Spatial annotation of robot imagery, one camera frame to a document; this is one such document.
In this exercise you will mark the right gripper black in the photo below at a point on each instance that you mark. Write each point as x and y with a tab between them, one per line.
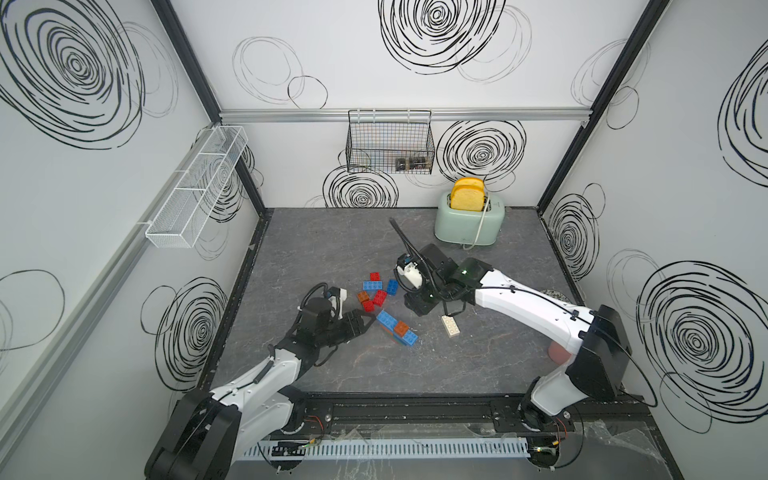
415	303

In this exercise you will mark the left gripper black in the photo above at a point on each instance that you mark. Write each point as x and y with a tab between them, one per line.
356	322

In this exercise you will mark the small brown lego brick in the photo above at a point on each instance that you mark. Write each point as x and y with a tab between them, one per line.
401	329

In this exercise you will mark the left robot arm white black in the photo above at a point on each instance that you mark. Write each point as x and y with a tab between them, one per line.
209	430

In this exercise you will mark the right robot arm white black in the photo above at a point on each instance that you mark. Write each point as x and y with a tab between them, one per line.
595	340

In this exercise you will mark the white lego brick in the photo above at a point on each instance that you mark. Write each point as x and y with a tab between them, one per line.
450	326

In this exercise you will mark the blue lego brick stacked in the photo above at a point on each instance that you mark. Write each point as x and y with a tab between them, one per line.
392	287

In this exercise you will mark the light blue long lego brick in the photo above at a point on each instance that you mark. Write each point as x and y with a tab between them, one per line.
372	286

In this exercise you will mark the mint green toaster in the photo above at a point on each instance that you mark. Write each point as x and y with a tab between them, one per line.
467	227

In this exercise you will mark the yellow toast slice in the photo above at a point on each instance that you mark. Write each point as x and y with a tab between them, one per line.
468	194

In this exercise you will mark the patterned ceramic bowl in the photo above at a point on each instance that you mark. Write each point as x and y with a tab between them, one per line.
556	295

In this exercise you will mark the pink plastic cup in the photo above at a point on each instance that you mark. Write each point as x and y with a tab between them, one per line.
559	354

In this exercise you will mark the black wire wall basket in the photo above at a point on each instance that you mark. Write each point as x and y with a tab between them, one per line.
390	147

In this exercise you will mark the white cable duct strip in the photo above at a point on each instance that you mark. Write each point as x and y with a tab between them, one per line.
395	449

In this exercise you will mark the white wire wall shelf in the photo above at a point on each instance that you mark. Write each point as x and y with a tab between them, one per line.
207	190

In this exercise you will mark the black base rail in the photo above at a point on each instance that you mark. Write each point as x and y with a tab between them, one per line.
502	411

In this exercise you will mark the grey wall rail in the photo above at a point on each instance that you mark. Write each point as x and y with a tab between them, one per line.
245	116

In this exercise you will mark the black corner frame post right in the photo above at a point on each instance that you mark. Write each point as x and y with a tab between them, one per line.
639	36

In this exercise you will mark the black corner frame post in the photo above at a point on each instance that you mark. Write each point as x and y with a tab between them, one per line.
184	50
639	36

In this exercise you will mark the black corner frame post left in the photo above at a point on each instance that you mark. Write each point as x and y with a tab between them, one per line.
184	50

